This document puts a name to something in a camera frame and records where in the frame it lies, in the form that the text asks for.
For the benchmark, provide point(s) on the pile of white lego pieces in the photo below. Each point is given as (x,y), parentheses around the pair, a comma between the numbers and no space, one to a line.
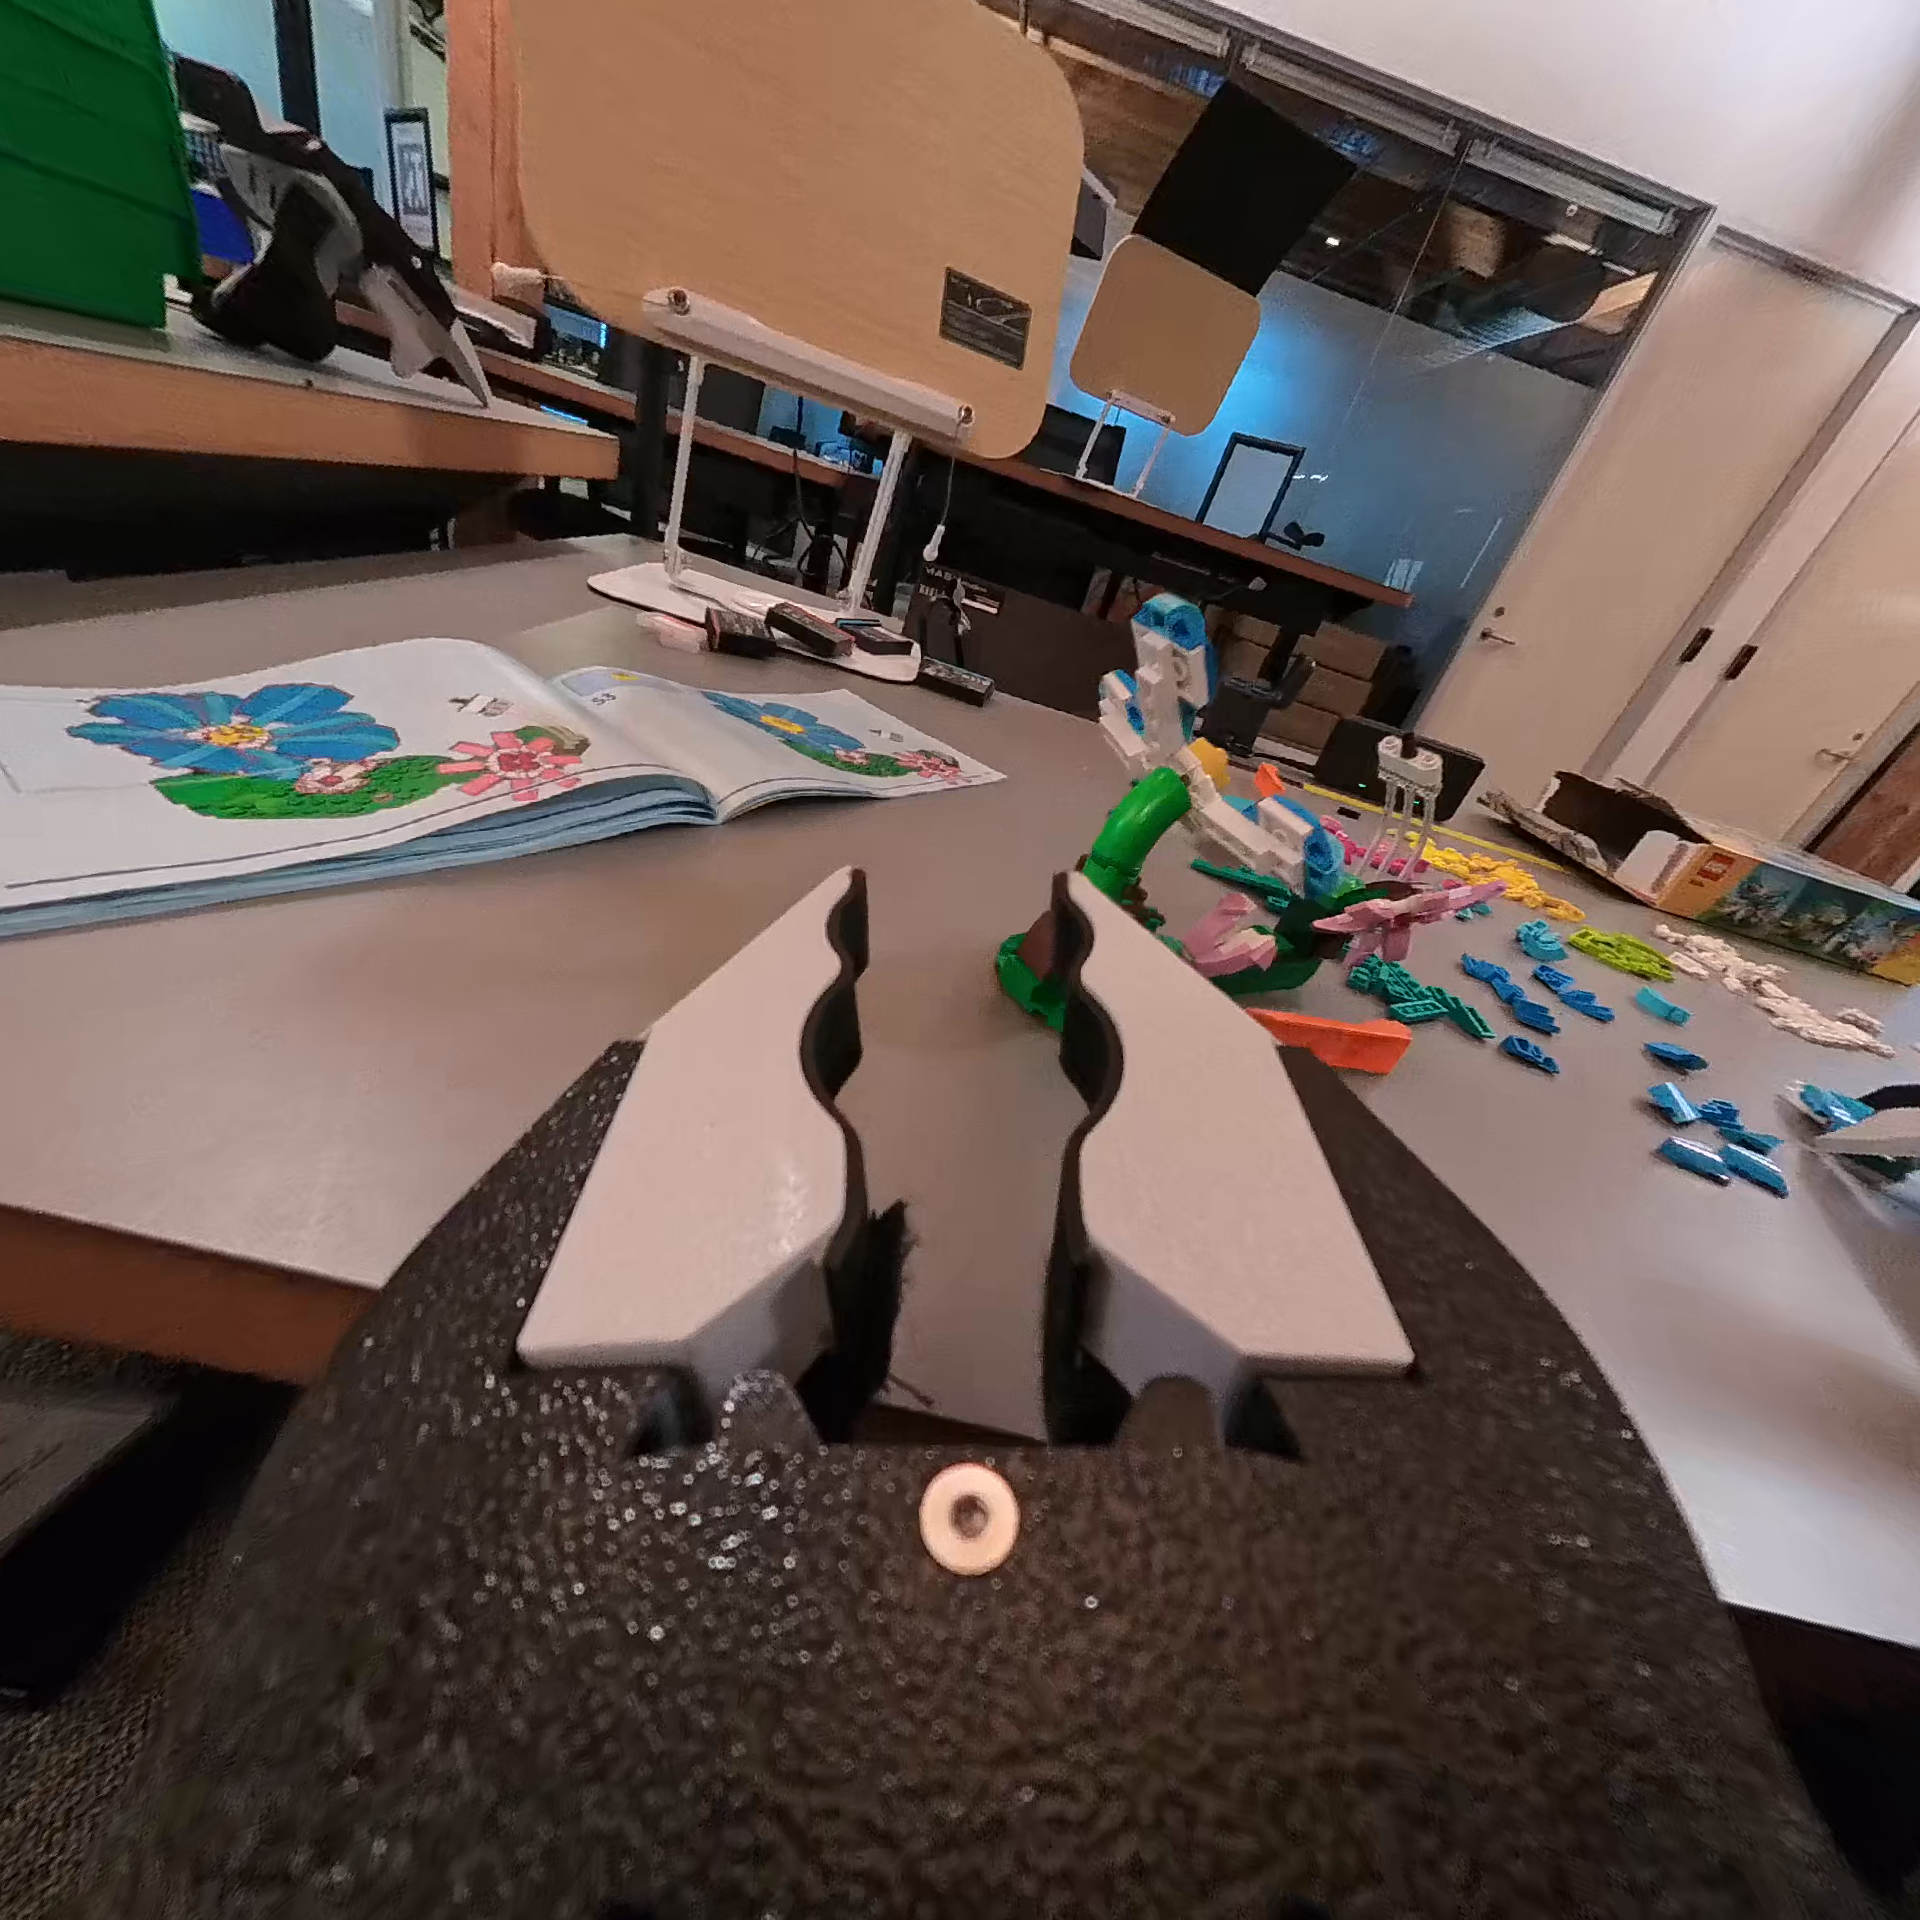
(1799,1021)

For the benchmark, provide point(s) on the long wooden desk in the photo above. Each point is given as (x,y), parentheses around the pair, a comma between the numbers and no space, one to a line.
(1320,575)

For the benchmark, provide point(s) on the beige door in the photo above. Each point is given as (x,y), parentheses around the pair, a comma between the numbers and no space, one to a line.
(1620,524)
(1830,645)

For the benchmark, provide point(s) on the wooden book stand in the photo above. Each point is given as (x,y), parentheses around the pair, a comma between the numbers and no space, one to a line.
(780,182)
(1162,331)

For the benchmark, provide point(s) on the cardboard box stack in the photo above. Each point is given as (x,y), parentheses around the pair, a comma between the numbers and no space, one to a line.
(1350,669)

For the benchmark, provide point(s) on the lego bird flower model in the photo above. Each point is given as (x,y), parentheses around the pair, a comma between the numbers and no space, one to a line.
(1140,827)

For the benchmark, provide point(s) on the stack of green bins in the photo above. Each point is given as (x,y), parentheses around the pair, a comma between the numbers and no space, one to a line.
(75,150)

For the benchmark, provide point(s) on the black battery blue edge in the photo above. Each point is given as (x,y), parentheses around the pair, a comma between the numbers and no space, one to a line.
(956,681)
(879,641)

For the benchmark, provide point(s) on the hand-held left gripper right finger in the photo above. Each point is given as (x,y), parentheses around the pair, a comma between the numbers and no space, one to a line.
(1230,1200)

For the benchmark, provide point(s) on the orange brick separator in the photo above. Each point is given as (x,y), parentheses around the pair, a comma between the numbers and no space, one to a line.
(1336,1041)

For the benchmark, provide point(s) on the idle black grey gripper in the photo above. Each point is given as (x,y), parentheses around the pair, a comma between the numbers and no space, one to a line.
(284,254)

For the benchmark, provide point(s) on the black square panel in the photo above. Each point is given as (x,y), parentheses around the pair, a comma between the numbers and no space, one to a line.
(1243,182)

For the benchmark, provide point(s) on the pile of lime lego pieces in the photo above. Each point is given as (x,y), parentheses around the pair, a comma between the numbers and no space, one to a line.
(1620,949)

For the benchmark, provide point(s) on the white clear lego stand piece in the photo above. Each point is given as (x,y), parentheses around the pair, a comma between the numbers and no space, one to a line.
(1410,773)

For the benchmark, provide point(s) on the black box device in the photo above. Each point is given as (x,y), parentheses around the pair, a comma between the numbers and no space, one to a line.
(1342,773)

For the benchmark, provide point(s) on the black battery red edge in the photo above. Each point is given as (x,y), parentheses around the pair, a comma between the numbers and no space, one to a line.
(738,635)
(809,627)

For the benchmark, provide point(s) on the wooden edged side desk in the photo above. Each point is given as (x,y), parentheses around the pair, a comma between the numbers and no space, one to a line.
(224,405)

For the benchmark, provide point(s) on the pile of pink lego pieces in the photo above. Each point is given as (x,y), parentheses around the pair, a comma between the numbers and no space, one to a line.
(1358,855)

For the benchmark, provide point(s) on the black equipment case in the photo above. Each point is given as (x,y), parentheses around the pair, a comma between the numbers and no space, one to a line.
(1035,645)

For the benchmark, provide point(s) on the black charger open lid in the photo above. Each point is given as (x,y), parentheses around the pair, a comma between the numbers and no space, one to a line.
(1243,715)

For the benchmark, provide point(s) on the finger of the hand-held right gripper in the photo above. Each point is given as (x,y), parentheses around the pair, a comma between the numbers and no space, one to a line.
(1882,1137)

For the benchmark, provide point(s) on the pile of blue lego pieces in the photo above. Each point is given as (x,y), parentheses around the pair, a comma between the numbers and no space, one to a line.
(1694,1156)

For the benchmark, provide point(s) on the lego set box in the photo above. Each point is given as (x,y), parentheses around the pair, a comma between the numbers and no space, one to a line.
(1799,908)

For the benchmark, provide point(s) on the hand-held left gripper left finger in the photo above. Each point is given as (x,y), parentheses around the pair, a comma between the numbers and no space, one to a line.
(705,1200)

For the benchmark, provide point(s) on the black framed sign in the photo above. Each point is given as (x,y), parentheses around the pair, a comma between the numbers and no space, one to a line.
(409,182)

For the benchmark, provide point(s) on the lego instruction booklet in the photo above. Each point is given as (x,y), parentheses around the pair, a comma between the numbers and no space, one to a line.
(450,809)

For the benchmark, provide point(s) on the wooden pillar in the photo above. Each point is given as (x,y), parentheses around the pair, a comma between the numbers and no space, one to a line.
(474,150)

